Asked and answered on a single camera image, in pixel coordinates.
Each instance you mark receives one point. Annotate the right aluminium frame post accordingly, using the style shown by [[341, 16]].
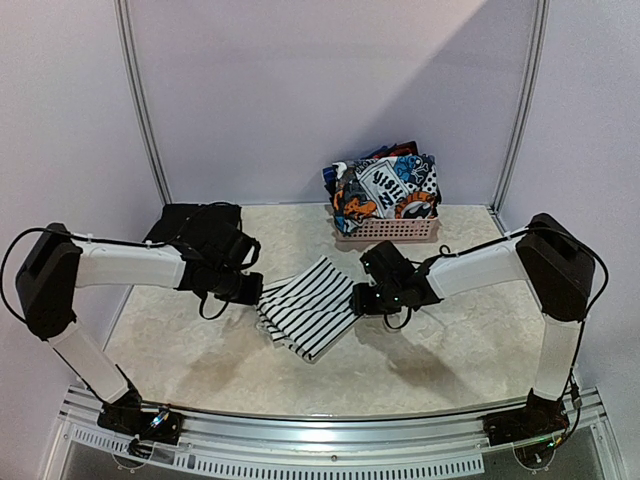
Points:
[[525, 100]]

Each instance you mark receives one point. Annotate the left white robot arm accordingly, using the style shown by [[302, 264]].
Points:
[[217, 263]]

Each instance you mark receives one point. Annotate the colourful printed clothes pile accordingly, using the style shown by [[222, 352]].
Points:
[[392, 183]]

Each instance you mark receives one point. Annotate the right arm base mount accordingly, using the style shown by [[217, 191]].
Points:
[[536, 430]]

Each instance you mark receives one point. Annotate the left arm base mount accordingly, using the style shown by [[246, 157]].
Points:
[[126, 416]]

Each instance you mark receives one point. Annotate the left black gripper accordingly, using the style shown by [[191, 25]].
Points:
[[254, 292]]

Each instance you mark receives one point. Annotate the black white striped tank top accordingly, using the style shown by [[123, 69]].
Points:
[[310, 312]]

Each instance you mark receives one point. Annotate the pink plastic laundry basket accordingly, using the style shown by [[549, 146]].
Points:
[[387, 231]]

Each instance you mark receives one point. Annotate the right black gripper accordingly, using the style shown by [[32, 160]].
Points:
[[360, 300]]

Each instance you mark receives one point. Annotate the aluminium front rail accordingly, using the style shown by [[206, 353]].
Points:
[[444, 445]]

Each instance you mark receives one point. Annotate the folded black shirt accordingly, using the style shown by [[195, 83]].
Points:
[[191, 223]]

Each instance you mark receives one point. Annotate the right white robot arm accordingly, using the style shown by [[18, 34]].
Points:
[[559, 268]]

